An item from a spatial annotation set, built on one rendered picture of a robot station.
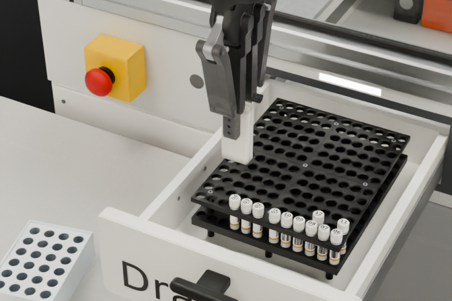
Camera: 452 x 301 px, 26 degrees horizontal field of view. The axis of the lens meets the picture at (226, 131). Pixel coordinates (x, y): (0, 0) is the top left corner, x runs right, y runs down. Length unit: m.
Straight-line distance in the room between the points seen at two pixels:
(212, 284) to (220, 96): 0.18
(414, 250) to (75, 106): 0.54
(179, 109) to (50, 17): 0.23
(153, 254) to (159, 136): 0.42
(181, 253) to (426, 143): 0.38
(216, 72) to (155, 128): 0.50
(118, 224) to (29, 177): 0.36
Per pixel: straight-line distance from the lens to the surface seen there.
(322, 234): 1.03
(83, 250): 1.18
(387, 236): 1.05
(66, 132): 1.43
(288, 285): 0.94
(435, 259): 1.32
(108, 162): 1.36
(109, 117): 1.44
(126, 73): 1.31
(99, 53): 1.32
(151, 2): 1.29
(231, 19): 0.89
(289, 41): 1.21
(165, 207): 1.09
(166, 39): 1.30
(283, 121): 1.20
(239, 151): 1.01
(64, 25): 1.40
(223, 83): 0.92
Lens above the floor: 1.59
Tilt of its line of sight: 36 degrees down
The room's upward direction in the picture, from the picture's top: straight up
